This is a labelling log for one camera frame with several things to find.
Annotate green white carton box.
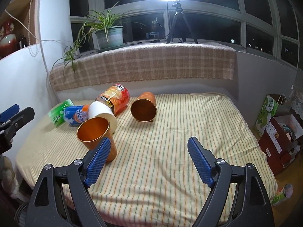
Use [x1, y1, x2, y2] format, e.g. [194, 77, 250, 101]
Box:
[253, 94, 290, 137]

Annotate white paper cup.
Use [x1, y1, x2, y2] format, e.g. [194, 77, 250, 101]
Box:
[88, 101, 118, 134]

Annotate white lace cloth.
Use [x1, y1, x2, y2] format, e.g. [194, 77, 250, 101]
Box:
[290, 85, 303, 119]

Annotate white hanging cable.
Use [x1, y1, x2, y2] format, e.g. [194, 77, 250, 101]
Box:
[4, 0, 74, 95]

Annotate red cardboard box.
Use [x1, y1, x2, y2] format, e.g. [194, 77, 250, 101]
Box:
[259, 114, 302, 176]

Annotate left gloved hand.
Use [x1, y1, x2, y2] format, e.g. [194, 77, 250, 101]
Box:
[1, 156, 20, 199]

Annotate potted spider plant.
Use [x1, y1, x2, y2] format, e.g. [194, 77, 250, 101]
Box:
[50, 0, 146, 74]

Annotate black tripod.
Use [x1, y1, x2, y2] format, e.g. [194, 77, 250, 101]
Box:
[166, 1, 198, 44]

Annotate green snack can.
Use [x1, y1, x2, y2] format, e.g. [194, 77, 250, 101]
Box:
[48, 99, 73, 127]

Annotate brown plaid blanket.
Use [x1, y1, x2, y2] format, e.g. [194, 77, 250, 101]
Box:
[49, 43, 236, 92]

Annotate blue orange snack can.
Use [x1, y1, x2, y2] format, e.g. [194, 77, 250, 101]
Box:
[63, 105, 89, 126]

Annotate striped yellow sheet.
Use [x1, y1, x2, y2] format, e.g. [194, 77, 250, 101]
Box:
[15, 92, 279, 222]

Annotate green bottle on floor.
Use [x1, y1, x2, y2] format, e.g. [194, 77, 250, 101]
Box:
[271, 183, 293, 206]

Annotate red orange chips can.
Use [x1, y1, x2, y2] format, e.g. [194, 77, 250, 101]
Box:
[95, 84, 130, 116]

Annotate orange patterned paper cup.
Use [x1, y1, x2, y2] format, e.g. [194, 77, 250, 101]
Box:
[77, 117, 117, 162]

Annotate wooden shelf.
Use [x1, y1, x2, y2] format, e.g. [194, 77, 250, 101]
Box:
[1, 0, 38, 50]

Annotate red ceramic vase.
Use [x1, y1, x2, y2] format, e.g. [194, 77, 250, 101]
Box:
[0, 19, 17, 58]

